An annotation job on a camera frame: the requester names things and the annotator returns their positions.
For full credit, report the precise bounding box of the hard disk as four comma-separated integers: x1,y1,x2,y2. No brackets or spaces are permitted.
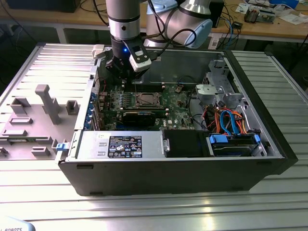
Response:
213,141,258,157

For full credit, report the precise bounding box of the copper fin CPU cooler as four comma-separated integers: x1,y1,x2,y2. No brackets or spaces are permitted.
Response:
244,6,260,24

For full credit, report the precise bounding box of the blue flat data wire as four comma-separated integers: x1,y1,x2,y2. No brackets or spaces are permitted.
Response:
219,109,243,138

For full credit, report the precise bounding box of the grey parts rack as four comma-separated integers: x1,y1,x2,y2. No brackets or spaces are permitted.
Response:
0,84,80,161

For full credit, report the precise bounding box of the white printed tag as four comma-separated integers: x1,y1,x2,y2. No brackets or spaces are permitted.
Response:
208,36,220,50

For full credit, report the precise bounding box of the green motherboard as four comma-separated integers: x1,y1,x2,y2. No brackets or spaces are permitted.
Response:
96,83,195,132

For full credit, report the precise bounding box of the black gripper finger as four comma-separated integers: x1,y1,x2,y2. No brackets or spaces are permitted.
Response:
132,70,145,82
105,59,133,82

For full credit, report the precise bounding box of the blue disk carrier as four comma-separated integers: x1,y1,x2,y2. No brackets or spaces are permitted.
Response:
208,134,262,154

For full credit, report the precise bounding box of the wooden workbench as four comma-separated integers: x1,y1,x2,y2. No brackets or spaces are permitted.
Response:
0,0,308,44

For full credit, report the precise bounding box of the white paper sheet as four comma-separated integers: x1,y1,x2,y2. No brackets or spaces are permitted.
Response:
235,1,252,14
280,13,306,25

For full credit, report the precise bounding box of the silver drive cage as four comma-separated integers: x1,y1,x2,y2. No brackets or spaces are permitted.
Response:
194,59,250,114

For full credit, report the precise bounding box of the black PC case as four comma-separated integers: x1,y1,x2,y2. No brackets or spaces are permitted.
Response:
57,45,299,197

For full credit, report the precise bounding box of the pale blue teach pendant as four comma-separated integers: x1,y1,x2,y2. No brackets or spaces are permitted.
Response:
0,216,37,231

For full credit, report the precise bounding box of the blue cardboard box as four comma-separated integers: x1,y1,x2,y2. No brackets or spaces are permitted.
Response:
269,0,300,8

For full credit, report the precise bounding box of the CPU socket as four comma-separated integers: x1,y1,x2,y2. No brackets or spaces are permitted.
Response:
134,91,162,108

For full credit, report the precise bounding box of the metal socket cover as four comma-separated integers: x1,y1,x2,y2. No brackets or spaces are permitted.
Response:
136,92,161,107

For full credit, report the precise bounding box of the silver metal box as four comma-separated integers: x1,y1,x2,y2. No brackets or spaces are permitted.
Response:
258,9,276,24

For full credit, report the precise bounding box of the silver power supply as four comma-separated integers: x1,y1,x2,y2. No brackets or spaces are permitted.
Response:
66,131,169,162

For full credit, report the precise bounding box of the black computer box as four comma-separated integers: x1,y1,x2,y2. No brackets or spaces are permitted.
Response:
6,0,79,13

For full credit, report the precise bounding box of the orange power wire bundle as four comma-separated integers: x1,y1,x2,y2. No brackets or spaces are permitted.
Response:
208,108,253,135

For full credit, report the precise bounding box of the small black box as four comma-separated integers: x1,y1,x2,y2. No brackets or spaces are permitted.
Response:
213,0,226,29

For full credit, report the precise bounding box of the black drive bay box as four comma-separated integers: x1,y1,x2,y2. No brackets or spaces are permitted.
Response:
162,129,210,158

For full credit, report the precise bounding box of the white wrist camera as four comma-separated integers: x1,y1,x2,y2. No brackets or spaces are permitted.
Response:
129,44,152,72

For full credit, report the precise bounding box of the blue case latch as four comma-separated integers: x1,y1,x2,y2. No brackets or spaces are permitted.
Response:
55,142,70,153

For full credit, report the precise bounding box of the pale grey case latch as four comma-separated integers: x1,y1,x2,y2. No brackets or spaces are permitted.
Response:
92,44,107,60

